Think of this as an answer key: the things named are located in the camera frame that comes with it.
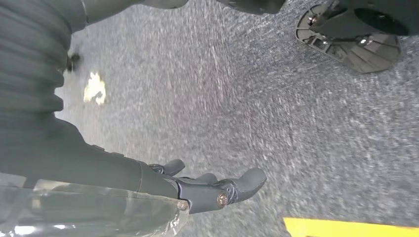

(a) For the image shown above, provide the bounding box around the white tape scrap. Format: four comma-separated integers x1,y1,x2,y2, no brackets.
83,71,107,106

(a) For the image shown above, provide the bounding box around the yellow floor tape square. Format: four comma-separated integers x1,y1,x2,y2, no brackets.
283,217,419,237

